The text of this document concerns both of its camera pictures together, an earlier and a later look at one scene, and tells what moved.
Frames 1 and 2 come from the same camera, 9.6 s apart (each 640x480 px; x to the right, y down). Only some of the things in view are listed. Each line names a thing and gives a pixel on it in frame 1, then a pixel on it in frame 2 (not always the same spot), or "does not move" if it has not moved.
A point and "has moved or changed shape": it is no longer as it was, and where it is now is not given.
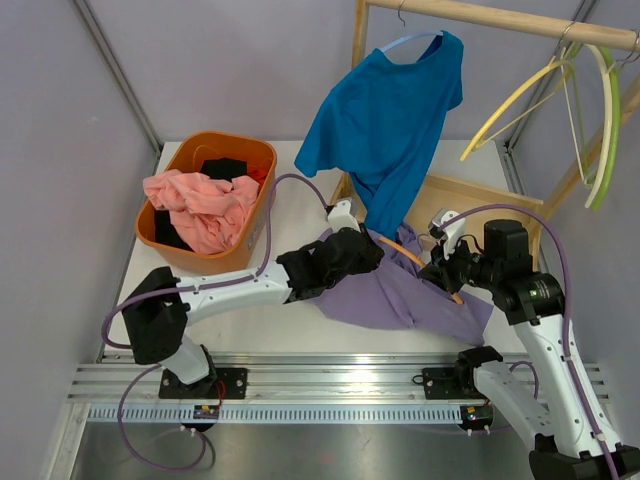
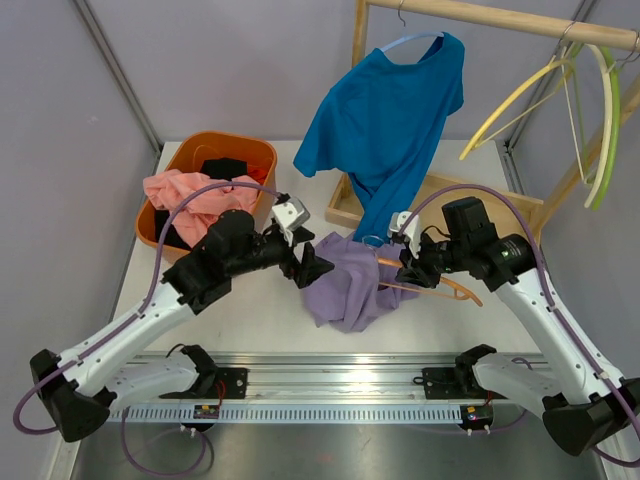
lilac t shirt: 392,293 has moved or changed shape
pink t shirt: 211,215 does not move
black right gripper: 433,272 -> 406,274
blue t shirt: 379,122 does not move
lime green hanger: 617,106 does not move
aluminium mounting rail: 112,388 does not move
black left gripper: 370,258 -> 310,267
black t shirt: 219,168 does not move
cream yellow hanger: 507,100 does not move
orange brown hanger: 414,258 has moved or changed shape
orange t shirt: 259,171 does not move
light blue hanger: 410,36 does not move
